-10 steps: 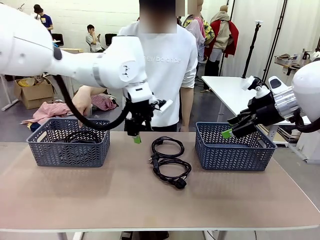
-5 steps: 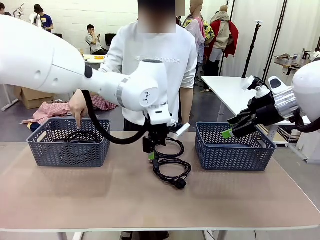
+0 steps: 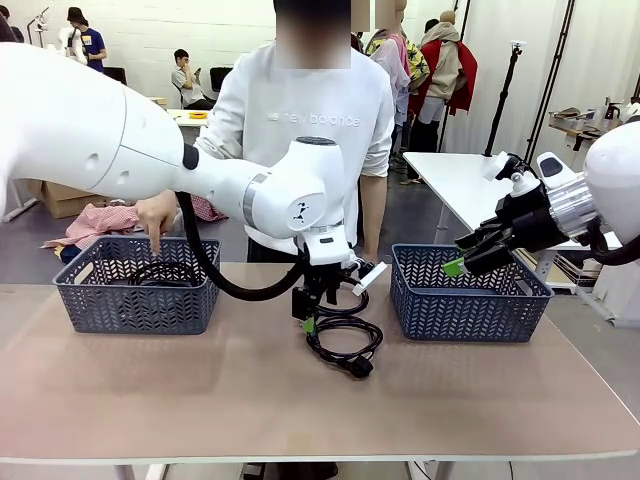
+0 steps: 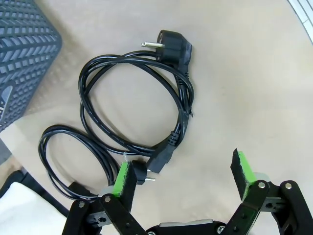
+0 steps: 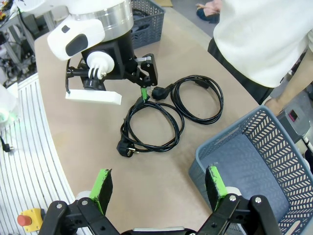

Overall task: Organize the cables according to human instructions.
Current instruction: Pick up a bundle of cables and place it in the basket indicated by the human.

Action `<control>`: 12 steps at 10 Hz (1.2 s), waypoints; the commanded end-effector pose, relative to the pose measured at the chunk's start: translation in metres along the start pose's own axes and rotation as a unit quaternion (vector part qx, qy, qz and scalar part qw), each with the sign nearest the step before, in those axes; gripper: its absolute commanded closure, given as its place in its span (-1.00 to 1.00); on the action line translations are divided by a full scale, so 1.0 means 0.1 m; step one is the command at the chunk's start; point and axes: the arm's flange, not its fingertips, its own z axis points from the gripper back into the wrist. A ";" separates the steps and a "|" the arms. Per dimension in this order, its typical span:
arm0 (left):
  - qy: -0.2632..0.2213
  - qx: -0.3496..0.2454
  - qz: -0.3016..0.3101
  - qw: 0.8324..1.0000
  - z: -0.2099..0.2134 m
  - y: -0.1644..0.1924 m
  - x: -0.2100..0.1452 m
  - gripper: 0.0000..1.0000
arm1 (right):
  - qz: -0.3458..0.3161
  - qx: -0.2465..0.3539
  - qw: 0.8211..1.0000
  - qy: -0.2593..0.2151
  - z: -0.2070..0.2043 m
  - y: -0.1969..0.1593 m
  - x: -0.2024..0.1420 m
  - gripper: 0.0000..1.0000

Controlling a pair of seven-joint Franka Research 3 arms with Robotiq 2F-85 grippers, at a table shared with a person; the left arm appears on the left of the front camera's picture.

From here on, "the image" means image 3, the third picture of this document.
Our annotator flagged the black tripod stand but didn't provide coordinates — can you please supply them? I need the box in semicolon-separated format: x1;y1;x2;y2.
483;41;526;159

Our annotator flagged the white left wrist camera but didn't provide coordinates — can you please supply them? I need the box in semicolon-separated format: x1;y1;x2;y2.
349;259;389;296

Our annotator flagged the mannequin in floral shirt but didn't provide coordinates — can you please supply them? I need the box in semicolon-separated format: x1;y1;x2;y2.
366;0;431;159

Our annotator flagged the red checked cloth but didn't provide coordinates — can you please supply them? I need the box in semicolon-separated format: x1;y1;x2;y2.
43;195;229;252

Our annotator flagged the blue-grey woven plastic basket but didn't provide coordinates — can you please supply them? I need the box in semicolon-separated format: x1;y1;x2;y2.
390;243;555;344
53;236;222;335

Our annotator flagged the black truss pole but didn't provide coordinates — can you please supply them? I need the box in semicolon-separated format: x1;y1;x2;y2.
524;0;576;161

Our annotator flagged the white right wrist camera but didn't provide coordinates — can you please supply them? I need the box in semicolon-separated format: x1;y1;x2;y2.
483;151;544;197

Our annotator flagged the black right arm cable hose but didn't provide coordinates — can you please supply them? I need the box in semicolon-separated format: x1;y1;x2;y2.
587;219;640;266

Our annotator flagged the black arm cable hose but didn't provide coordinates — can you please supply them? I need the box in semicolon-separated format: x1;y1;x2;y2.
587;219;640;266
175;192;307;302

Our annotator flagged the white table leg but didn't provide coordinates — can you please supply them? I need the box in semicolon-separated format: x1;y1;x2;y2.
113;463;169;480
407;459;451;480

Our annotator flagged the person's left forearm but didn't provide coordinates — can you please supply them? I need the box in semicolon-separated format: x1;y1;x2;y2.
359;174;389;244

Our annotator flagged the wooden shelf with items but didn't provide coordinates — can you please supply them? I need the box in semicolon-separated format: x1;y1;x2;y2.
547;104;640;151

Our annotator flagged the person's right hand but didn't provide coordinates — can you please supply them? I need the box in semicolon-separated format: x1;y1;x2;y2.
135;192;180;257

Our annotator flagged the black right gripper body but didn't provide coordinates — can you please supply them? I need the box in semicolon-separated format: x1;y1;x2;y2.
494;182;570;251

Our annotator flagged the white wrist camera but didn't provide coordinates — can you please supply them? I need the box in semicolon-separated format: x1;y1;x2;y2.
349;259;389;296
483;151;544;197

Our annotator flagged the open cardboard box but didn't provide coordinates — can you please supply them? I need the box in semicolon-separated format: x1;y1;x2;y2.
27;179;110;220

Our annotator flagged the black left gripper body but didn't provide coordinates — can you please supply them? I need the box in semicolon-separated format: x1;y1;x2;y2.
301;259;351;306

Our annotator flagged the seated person with phone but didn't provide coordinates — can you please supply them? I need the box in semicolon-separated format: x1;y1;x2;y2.
170;48;217;110

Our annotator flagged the person in blue t-shirt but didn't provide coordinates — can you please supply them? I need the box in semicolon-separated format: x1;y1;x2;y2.
66;5;108;75

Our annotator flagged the white background table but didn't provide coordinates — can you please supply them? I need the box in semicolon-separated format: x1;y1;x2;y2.
167;107;217;130

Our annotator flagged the person in white sweatshirt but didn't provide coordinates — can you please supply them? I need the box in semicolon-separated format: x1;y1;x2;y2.
193;0;396;265

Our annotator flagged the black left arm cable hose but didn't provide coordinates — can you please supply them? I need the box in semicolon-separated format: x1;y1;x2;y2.
175;192;307;302

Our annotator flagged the mannequin in red beige jacket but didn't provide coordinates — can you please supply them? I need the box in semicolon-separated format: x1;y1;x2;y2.
409;9;480;151

